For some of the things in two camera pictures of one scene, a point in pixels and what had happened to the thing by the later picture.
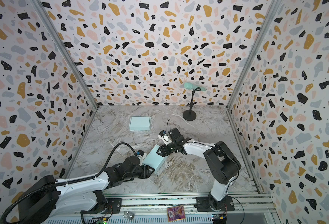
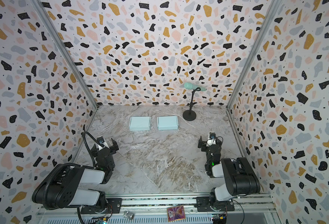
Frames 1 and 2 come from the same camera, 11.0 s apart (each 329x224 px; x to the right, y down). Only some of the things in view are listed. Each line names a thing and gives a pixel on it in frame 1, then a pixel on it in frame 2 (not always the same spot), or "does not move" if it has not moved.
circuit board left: [102, 220] does not move
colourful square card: [176, 213] does not move
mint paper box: [153, 159] → [167, 122]
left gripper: [146, 171] → [112, 149]
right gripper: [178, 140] → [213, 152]
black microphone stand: [190, 115] does not move
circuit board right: [219, 219] does not move
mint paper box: [139, 123] does not move
